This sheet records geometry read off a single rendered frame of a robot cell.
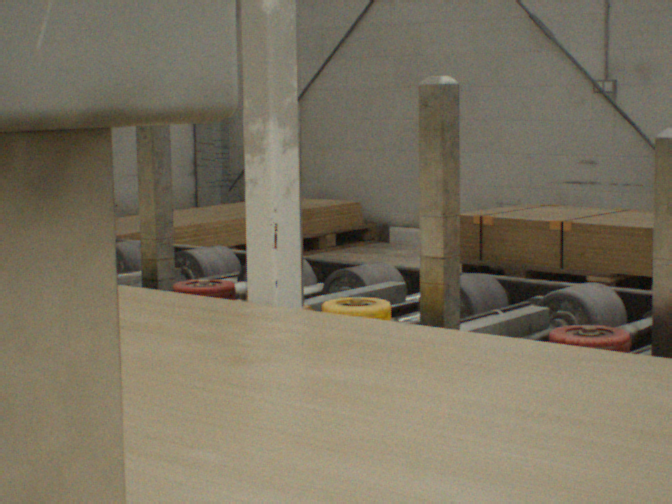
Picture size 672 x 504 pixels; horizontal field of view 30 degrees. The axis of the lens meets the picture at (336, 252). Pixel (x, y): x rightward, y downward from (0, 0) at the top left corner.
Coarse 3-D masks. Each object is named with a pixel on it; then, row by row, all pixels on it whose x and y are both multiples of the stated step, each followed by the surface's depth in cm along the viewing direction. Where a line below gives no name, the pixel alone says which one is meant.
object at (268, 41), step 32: (256, 0) 145; (288, 0) 146; (256, 32) 146; (288, 32) 147; (256, 64) 146; (288, 64) 147; (256, 96) 147; (288, 96) 148; (256, 128) 147; (288, 128) 148; (256, 160) 148; (288, 160) 148; (256, 192) 149; (288, 192) 149; (256, 224) 149; (288, 224) 149; (256, 256) 150; (288, 256) 150; (256, 288) 150; (288, 288) 150
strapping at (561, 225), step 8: (528, 208) 752; (480, 216) 716; (488, 216) 712; (480, 224) 716; (488, 224) 713; (552, 224) 685; (560, 224) 682; (568, 224) 678; (480, 232) 717; (560, 232) 682; (480, 240) 718; (560, 240) 683; (480, 248) 718; (560, 248) 683; (480, 256) 719; (560, 256) 684; (560, 264) 684
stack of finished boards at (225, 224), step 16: (192, 208) 879; (208, 208) 877; (224, 208) 875; (240, 208) 873; (304, 208) 866; (320, 208) 876; (336, 208) 890; (352, 208) 903; (128, 224) 782; (176, 224) 778; (192, 224) 776; (208, 224) 788; (224, 224) 800; (240, 224) 809; (304, 224) 860; (320, 224) 874; (336, 224) 889; (352, 224) 904; (176, 240) 766; (192, 240) 775; (208, 240) 787; (224, 240) 798; (240, 240) 811
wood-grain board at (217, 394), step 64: (128, 320) 140; (192, 320) 139; (256, 320) 139; (320, 320) 138; (384, 320) 137; (128, 384) 110; (192, 384) 109; (256, 384) 109; (320, 384) 108; (384, 384) 108; (448, 384) 108; (512, 384) 107; (576, 384) 107; (640, 384) 107; (128, 448) 90; (192, 448) 90; (256, 448) 90; (320, 448) 89; (384, 448) 89; (448, 448) 89; (512, 448) 89; (576, 448) 88; (640, 448) 88
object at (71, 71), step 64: (0, 0) 19; (64, 0) 20; (128, 0) 21; (192, 0) 22; (0, 64) 19; (64, 64) 20; (128, 64) 21; (192, 64) 22; (0, 128) 19; (64, 128) 21
